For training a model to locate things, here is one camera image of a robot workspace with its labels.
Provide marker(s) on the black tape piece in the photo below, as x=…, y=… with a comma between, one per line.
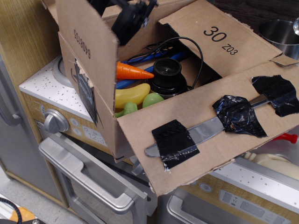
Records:
x=174, y=144
x=280, y=92

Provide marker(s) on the toy dishwasher door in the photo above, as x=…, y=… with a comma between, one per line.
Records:
x=218, y=207

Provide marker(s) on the silver butter knife on flap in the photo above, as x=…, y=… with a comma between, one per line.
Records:
x=207, y=129

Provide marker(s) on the toy oven door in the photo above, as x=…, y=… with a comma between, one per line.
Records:
x=93, y=190

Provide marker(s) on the wooden toy kitchen unit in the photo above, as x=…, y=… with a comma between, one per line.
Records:
x=29, y=40

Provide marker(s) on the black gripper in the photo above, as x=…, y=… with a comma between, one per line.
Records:
x=131, y=18

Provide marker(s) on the green toy fruit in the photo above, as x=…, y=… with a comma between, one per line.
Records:
x=151, y=99

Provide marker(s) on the black camera lens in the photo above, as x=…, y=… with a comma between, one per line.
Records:
x=168, y=80

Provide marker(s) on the orange toy carrot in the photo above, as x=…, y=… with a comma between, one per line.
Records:
x=126, y=71

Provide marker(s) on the large brown cardboard box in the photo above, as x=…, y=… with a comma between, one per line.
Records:
x=229, y=48

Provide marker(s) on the crumpled black tape middle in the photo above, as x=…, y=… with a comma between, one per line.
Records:
x=237, y=115

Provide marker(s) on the black tape piece right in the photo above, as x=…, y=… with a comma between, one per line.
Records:
x=280, y=92

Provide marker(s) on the grey toy fridge door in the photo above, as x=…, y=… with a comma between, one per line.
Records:
x=19, y=150

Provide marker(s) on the silver oven knob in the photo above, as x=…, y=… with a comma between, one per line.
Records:
x=55, y=122

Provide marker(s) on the black tape piece left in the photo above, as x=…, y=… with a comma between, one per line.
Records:
x=174, y=144

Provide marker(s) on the green toy vegetable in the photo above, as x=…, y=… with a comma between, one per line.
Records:
x=129, y=107

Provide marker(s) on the red plastic toy piece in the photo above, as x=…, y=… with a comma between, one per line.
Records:
x=292, y=138

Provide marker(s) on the cream plastic jug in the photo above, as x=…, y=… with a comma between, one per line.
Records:
x=274, y=162

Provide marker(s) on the yellow toy banana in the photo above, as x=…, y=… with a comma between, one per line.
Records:
x=134, y=94

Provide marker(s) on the stainless steel pot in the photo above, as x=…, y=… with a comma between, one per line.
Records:
x=280, y=33

